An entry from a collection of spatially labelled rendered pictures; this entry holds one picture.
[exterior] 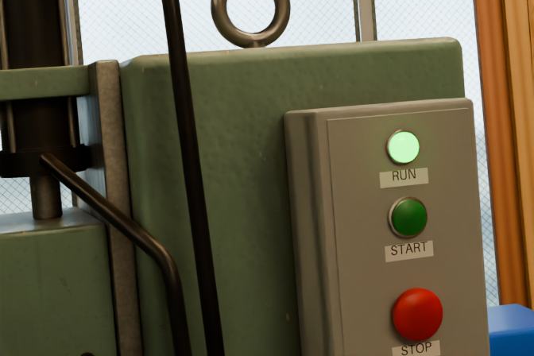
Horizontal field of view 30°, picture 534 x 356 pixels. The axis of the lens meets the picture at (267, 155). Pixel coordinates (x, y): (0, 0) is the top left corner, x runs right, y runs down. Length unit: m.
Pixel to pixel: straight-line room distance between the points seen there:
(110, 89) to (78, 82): 0.04
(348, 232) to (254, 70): 0.12
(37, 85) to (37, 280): 0.12
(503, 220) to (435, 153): 1.45
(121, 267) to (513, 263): 1.48
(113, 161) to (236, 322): 0.12
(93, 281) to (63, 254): 0.02
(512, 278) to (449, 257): 1.46
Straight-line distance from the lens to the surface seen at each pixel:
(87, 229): 0.63
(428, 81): 0.65
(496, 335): 1.37
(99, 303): 0.63
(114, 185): 0.62
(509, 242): 2.04
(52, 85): 0.65
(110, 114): 0.62
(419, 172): 0.57
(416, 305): 0.57
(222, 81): 0.60
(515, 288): 2.05
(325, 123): 0.55
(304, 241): 0.59
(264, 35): 0.72
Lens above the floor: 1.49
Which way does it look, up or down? 3 degrees down
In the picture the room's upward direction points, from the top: 4 degrees counter-clockwise
